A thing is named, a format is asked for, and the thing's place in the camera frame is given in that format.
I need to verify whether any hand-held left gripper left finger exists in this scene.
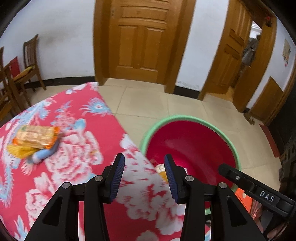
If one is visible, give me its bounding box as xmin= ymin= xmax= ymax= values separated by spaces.
xmin=24 ymin=153 xmax=126 ymax=241

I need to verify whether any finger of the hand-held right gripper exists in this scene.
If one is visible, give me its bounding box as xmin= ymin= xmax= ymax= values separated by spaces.
xmin=218 ymin=163 xmax=258 ymax=193

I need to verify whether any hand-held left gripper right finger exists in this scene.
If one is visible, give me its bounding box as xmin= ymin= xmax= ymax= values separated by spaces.
xmin=164 ymin=154 xmax=263 ymax=241

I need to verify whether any red basin with green rim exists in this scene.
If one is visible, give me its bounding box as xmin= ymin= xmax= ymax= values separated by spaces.
xmin=139 ymin=115 xmax=241 ymax=215

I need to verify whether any orange red cloth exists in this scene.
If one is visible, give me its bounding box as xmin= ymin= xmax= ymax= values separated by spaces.
xmin=234 ymin=187 xmax=253 ymax=215

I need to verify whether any red floral tablecloth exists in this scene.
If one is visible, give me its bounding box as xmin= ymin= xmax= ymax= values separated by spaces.
xmin=0 ymin=82 xmax=211 ymax=241

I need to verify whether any red floor mat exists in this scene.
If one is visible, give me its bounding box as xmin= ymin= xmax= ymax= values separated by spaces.
xmin=259 ymin=124 xmax=280 ymax=158

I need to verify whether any dark cabinet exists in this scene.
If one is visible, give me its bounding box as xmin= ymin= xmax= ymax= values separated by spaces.
xmin=268 ymin=111 xmax=296 ymax=193

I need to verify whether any blue tube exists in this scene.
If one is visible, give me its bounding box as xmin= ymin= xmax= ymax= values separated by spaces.
xmin=27 ymin=141 xmax=60 ymax=164

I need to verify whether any low wooden panel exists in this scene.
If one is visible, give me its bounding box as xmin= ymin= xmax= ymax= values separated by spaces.
xmin=251 ymin=76 xmax=284 ymax=121

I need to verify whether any orange cracker packet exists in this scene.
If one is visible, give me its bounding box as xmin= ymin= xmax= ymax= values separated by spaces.
xmin=12 ymin=125 xmax=61 ymax=149

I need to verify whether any yellow foam fruit net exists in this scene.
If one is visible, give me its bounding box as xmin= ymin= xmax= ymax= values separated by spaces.
xmin=6 ymin=144 xmax=39 ymax=160

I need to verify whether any open wooden door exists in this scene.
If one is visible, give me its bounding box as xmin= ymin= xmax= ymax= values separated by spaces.
xmin=198 ymin=0 xmax=278 ymax=114

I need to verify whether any wooden chair at left edge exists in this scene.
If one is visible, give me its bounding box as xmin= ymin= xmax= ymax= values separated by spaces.
xmin=4 ymin=62 xmax=32 ymax=107

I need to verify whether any closed wooden door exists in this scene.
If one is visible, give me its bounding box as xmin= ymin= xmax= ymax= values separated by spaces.
xmin=94 ymin=0 xmax=197 ymax=94

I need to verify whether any yellow seat cushion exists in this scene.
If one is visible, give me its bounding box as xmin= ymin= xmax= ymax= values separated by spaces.
xmin=13 ymin=66 xmax=36 ymax=80

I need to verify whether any large wooden chair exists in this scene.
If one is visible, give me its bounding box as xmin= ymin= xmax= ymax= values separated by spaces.
xmin=0 ymin=46 xmax=14 ymax=122

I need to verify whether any red box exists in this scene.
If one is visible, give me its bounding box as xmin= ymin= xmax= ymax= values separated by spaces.
xmin=9 ymin=57 xmax=20 ymax=78

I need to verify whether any wooden chair with cushion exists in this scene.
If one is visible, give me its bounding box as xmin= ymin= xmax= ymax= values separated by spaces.
xmin=14 ymin=34 xmax=47 ymax=91

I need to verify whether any paper wall notice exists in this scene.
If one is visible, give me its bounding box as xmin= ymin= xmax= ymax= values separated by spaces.
xmin=281 ymin=39 xmax=291 ymax=68

